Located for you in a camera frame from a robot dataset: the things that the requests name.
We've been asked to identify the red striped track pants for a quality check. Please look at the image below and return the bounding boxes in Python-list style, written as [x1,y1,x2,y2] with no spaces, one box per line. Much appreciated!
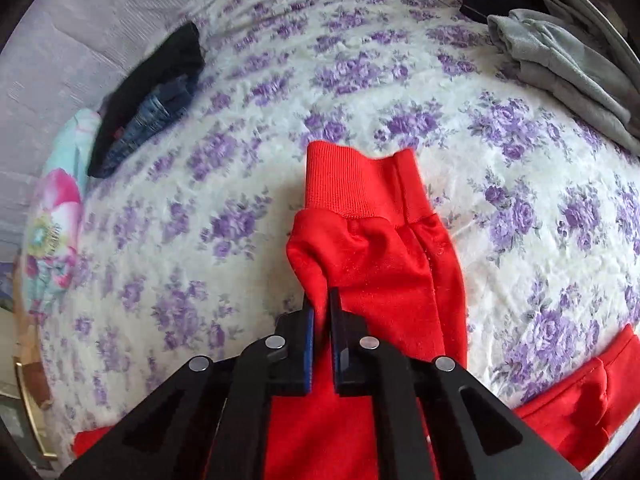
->
[71,140,640,480]

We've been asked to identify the purple floral bed sheet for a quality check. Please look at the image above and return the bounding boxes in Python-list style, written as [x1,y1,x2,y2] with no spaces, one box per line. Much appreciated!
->
[40,0,639,465]

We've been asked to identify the folded floral colourful blanket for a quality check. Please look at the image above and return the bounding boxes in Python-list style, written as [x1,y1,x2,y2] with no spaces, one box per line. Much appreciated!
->
[21,108,101,318]

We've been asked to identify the folded blue jeans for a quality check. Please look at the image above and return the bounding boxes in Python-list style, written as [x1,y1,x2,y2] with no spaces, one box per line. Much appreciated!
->
[88,75,198,179]

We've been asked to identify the folded black pants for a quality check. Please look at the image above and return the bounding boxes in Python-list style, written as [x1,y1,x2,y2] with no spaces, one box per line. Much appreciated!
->
[94,22,204,148]

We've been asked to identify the grey folded garment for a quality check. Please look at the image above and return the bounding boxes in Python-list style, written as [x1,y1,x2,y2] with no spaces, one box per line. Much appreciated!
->
[487,0,639,155]

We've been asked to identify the lavender textured headboard cover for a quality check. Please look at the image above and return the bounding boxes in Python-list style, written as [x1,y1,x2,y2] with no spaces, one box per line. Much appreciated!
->
[1,0,189,245]

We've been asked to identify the black garment at bed edge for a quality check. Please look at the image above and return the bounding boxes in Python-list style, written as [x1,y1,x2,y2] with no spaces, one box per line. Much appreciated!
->
[460,0,521,24]

